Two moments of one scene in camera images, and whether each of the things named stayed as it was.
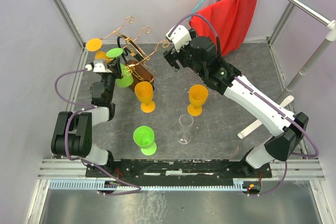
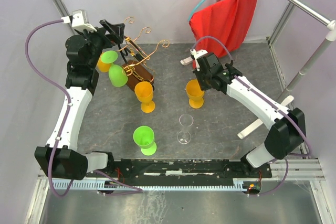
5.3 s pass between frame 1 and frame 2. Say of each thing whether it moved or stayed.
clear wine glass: stayed
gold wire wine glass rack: stayed
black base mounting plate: stayed
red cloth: stayed
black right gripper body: moved
